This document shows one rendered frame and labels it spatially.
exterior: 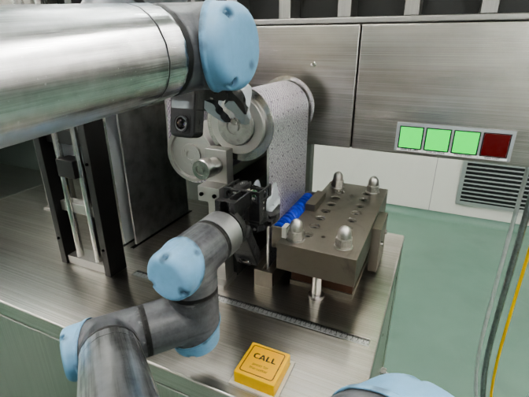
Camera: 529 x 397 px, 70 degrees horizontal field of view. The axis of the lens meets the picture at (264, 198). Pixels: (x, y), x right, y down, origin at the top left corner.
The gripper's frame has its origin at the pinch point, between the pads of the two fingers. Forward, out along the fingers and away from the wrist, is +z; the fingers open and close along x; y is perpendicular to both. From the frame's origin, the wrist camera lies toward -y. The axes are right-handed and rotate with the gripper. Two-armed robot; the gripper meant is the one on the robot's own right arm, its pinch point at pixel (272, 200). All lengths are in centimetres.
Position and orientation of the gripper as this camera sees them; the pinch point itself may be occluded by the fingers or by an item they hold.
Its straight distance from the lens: 80.4
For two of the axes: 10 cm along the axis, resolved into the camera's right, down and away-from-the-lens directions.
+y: 0.0, -9.2, -3.8
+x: -9.1, -1.6, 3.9
